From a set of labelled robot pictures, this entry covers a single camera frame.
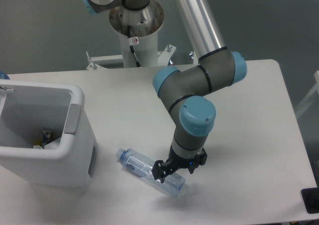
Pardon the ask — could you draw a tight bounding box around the black clamp at table edge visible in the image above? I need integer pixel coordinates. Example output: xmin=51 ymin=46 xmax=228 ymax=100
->
xmin=301 ymin=187 xmax=319 ymax=214

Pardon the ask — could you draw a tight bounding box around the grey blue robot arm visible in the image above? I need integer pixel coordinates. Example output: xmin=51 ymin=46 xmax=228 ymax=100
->
xmin=83 ymin=0 xmax=247 ymax=182

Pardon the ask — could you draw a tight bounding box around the white paper wrapper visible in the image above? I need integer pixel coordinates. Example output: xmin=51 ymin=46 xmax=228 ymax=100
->
xmin=44 ymin=137 xmax=61 ymax=150

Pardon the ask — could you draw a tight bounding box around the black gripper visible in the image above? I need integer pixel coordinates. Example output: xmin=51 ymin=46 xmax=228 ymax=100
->
xmin=152 ymin=146 xmax=207 ymax=183

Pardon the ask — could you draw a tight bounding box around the white frame at right edge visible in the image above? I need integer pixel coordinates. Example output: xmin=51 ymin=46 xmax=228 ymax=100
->
xmin=295 ymin=71 xmax=319 ymax=119

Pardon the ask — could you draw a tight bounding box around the clear plastic water bottle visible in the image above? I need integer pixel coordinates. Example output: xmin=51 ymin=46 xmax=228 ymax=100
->
xmin=116 ymin=148 xmax=185 ymax=197

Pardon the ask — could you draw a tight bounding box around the blue object at left edge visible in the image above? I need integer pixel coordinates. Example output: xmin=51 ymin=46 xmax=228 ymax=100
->
xmin=0 ymin=71 xmax=10 ymax=80

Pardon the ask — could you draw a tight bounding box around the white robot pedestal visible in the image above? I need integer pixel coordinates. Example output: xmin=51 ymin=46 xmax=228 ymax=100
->
xmin=85 ymin=0 xmax=200 ymax=71

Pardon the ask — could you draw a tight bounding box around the white plastic trash can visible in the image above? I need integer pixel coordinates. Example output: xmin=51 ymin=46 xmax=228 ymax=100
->
xmin=0 ymin=80 xmax=97 ymax=187

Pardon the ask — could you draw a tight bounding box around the trash pile inside bin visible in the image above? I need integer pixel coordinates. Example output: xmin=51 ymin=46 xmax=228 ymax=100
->
xmin=33 ymin=130 xmax=53 ymax=149

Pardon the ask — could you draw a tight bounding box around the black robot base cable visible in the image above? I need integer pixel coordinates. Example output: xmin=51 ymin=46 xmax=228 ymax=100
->
xmin=126 ymin=24 xmax=143 ymax=68

